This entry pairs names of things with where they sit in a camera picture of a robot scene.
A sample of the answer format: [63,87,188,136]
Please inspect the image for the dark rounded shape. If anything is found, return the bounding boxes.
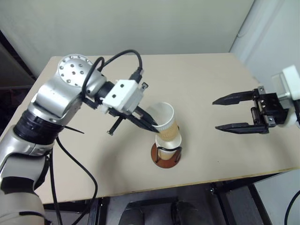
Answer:
[118,200,147,225]

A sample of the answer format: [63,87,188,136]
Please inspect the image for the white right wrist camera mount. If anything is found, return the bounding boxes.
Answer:
[271,65,300,128]

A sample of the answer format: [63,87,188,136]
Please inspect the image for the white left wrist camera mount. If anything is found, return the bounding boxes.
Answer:
[101,79,144,113]

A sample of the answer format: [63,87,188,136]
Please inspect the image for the black metal table frame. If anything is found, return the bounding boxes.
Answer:
[43,172,289,225]

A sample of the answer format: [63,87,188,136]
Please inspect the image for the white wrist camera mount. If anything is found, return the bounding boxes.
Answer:
[101,79,144,113]
[271,65,300,128]

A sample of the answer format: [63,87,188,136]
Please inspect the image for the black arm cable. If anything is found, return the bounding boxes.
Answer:
[284,189,300,225]
[82,49,144,99]
[48,138,98,225]

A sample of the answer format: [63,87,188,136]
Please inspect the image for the wire cup holder wooden base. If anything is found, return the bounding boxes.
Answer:
[150,141,183,170]

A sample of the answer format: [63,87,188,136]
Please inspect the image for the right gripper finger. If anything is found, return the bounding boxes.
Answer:
[215,122,269,135]
[212,91,255,105]

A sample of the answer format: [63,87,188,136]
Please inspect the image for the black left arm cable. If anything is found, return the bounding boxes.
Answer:
[48,138,98,225]
[82,49,144,99]

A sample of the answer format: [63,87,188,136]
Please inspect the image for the paper cup with ribbed sleeve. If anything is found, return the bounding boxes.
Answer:
[146,102,180,142]
[155,133,183,161]

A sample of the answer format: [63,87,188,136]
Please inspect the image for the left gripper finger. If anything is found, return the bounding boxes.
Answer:
[136,106,159,128]
[127,114,161,135]

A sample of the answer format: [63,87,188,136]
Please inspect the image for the black zip tie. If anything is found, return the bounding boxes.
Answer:
[64,125,85,135]

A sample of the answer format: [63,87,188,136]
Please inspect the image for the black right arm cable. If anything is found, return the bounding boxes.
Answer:
[284,189,300,225]

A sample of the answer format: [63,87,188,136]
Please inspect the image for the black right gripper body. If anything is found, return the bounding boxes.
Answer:
[250,86,289,135]

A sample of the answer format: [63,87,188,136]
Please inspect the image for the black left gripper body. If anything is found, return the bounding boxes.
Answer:
[107,82,150,136]

